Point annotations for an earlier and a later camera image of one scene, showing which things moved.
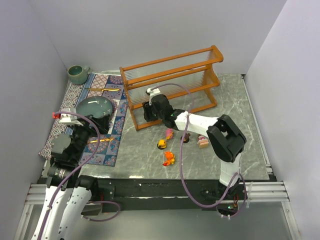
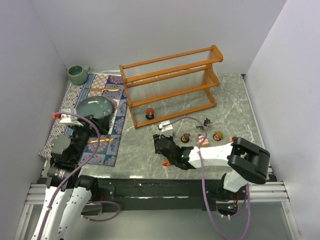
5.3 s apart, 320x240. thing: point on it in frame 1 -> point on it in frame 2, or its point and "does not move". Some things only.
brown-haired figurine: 186,138 does not move
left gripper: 95,122 does not move
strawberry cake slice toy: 202,141 does not move
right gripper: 149,111 -> 161,144
